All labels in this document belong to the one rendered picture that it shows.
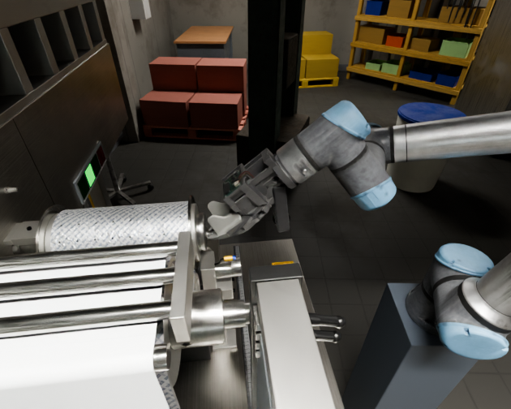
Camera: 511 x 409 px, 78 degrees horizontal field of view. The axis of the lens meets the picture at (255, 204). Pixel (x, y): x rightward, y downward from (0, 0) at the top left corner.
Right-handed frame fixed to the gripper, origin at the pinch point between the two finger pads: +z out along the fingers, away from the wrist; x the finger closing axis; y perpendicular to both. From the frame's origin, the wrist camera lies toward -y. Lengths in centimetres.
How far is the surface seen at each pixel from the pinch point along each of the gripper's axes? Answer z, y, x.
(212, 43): 29, -34, -454
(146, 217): 4.0, 13.8, 2.8
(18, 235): 22.7, 26.8, 2.9
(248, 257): 14.7, -30.9, -23.6
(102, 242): 11.1, 16.9, 6.1
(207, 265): 3.2, -0.7, 6.1
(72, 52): 13, 43, -54
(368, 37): -167, -210, -520
